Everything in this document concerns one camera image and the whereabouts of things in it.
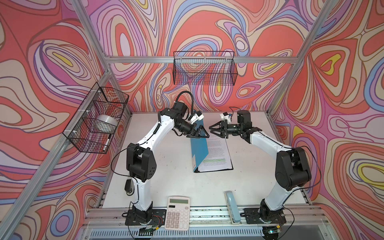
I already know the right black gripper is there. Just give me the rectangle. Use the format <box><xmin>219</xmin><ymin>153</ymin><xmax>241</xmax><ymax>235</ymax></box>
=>
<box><xmin>209</xmin><ymin>119</ymin><xmax>242</xmax><ymax>139</ymax></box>

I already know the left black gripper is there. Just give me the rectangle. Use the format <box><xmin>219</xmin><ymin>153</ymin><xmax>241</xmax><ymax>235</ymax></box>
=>
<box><xmin>174</xmin><ymin>120</ymin><xmax>209</xmax><ymax>138</ymax></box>

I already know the blue file folder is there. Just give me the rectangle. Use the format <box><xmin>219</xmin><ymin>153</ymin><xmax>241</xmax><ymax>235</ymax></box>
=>
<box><xmin>190</xmin><ymin>118</ymin><xmax>234</xmax><ymax>174</ymax></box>

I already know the stack of printed papers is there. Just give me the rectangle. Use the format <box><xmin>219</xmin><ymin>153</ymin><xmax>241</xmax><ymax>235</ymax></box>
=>
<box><xmin>198</xmin><ymin>135</ymin><xmax>233</xmax><ymax>173</ymax></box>

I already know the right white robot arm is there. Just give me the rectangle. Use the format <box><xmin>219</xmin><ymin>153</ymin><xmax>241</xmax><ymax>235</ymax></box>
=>
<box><xmin>209</xmin><ymin>110</ymin><xmax>312</xmax><ymax>215</ymax></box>

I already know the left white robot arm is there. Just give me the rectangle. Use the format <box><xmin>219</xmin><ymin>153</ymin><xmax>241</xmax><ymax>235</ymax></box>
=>
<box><xmin>126</xmin><ymin>102</ymin><xmax>209</xmax><ymax>217</ymax></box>

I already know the white desk calculator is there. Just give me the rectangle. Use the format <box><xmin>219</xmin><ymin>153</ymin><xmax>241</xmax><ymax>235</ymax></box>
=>
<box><xmin>165</xmin><ymin>196</ymin><xmax>191</xmax><ymax>231</ymax></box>

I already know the black grey stapler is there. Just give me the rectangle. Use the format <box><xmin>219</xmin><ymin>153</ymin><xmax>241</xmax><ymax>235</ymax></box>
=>
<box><xmin>124</xmin><ymin>179</ymin><xmax>135</xmax><ymax>196</ymax></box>

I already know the white tape roll in basket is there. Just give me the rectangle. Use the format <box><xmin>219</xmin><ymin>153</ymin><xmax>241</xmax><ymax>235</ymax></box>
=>
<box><xmin>95</xmin><ymin>115</ymin><xmax>118</xmax><ymax>134</ymax></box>

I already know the white marker in basket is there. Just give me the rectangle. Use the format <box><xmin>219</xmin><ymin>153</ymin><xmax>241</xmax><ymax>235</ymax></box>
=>
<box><xmin>103</xmin><ymin>139</ymin><xmax>110</xmax><ymax>153</ymax></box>

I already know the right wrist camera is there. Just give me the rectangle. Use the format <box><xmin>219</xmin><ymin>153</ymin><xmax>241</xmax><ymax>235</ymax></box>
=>
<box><xmin>220</xmin><ymin>112</ymin><xmax>232</xmax><ymax>123</ymax></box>

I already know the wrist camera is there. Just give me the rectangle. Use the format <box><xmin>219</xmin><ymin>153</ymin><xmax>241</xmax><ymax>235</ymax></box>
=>
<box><xmin>220</xmin><ymin>112</ymin><xmax>232</xmax><ymax>123</ymax></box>
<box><xmin>190</xmin><ymin>111</ymin><xmax>204</xmax><ymax>124</ymax></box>

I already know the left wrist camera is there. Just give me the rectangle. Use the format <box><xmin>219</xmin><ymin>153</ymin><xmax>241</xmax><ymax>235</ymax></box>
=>
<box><xmin>190</xmin><ymin>111</ymin><xmax>204</xmax><ymax>124</ymax></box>

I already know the black wire basket back wall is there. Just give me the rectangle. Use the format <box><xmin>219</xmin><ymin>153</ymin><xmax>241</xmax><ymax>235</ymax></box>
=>
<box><xmin>173</xmin><ymin>51</ymin><xmax>238</xmax><ymax>86</ymax></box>

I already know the black wire basket wall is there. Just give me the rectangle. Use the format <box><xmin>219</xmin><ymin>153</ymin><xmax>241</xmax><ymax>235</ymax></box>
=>
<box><xmin>173</xmin><ymin>51</ymin><xmax>238</xmax><ymax>86</ymax></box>
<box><xmin>63</xmin><ymin>83</ymin><xmax>129</xmax><ymax>154</ymax></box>

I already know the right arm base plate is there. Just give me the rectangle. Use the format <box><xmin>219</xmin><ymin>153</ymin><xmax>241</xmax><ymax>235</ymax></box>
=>
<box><xmin>241</xmin><ymin>207</ymin><xmax>287</xmax><ymax>225</ymax></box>

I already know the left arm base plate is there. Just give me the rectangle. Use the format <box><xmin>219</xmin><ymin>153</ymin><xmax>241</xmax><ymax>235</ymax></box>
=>
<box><xmin>122</xmin><ymin>209</ymin><xmax>167</xmax><ymax>226</ymax></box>

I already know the black wire basket left wall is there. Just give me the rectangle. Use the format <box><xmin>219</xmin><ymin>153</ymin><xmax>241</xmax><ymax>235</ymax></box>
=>
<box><xmin>63</xmin><ymin>83</ymin><xmax>129</xmax><ymax>154</ymax></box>

